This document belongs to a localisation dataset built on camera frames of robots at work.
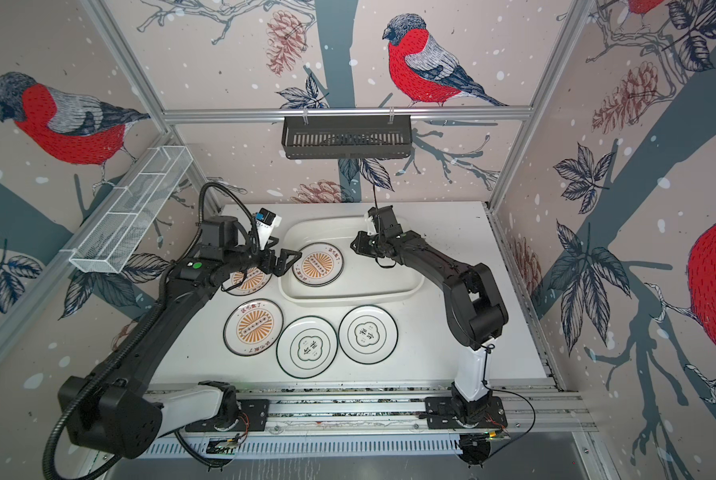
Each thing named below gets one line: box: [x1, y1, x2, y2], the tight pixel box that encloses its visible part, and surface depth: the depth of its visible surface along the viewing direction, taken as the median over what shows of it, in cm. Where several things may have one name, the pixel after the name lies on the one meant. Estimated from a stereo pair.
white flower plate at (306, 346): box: [276, 315, 339, 379], surface depth 87 cm
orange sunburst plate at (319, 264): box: [292, 242, 345, 287], surface depth 102 cm
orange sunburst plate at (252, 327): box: [223, 298, 284, 357], surface depth 90 cm
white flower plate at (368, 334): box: [338, 304, 399, 364], surface depth 89 cm
